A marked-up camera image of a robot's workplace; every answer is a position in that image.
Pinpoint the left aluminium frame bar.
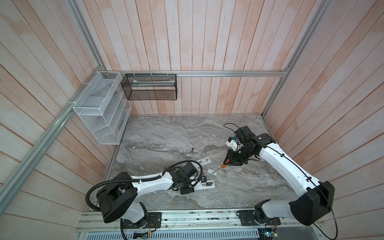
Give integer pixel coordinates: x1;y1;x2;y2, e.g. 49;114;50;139
1;66;105;215

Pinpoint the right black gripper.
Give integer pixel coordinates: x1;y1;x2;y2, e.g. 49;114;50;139
221;144;253;165

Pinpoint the orange handled screwdriver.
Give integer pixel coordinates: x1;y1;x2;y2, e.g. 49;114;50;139
212;165;227;175

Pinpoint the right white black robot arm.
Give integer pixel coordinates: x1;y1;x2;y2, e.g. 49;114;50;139
223;126;335;226

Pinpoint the white remote control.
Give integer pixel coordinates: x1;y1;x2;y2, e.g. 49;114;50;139
194;180;216;192
197;157;212;166

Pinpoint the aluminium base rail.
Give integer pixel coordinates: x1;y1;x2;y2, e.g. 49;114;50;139
76;208;326;233

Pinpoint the horizontal aluminium frame bar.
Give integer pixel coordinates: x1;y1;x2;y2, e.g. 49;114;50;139
119;70;288;78

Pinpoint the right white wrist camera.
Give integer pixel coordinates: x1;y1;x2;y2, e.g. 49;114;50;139
226;136;240;151

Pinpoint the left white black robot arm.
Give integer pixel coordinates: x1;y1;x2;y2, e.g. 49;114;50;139
87;160;203;228

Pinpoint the black corrugated cable conduit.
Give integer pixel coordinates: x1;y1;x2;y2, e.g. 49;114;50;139
85;159;204;212

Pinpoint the black wire mesh basket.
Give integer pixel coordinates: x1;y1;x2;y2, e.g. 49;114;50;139
121;73;178;101

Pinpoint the white wire mesh shelf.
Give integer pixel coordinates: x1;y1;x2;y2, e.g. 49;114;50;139
73;71;132;145

